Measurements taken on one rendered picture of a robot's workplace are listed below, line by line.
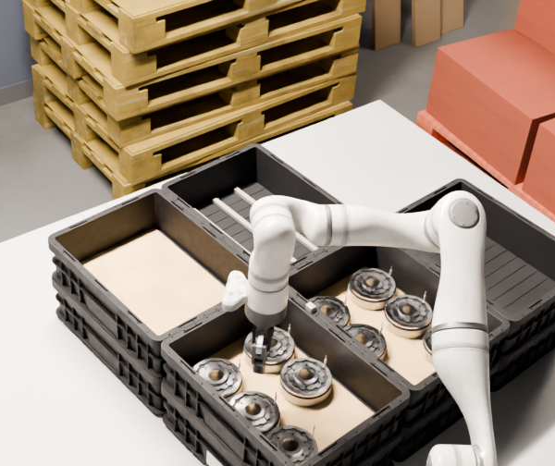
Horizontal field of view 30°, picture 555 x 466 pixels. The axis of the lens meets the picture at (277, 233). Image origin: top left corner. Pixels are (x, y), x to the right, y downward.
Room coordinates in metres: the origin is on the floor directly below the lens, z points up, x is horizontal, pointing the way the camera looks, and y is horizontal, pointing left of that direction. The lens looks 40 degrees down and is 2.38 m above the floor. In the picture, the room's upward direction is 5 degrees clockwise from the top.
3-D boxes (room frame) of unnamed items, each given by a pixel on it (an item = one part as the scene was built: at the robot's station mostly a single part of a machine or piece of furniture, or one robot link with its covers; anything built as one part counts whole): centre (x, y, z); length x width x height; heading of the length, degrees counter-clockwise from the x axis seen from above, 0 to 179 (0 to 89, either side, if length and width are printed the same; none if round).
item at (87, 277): (1.63, 0.25, 0.92); 0.40 x 0.30 x 0.02; 45
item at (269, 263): (1.33, 0.01, 1.25); 0.09 x 0.07 x 0.15; 11
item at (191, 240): (1.63, 0.25, 0.87); 0.40 x 0.30 x 0.11; 45
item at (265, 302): (1.34, 0.03, 1.15); 0.11 x 0.09 x 0.06; 85
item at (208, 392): (1.35, -0.03, 0.92); 0.40 x 0.30 x 0.02; 45
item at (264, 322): (1.33, 0.01, 1.08); 0.08 x 0.08 x 0.09
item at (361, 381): (1.35, -0.03, 0.87); 0.40 x 0.30 x 0.11; 45
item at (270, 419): (1.30, 0.02, 0.86); 0.10 x 0.10 x 0.01
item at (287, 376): (1.40, -0.08, 0.86); 0.10 x 0.10 x 0.01
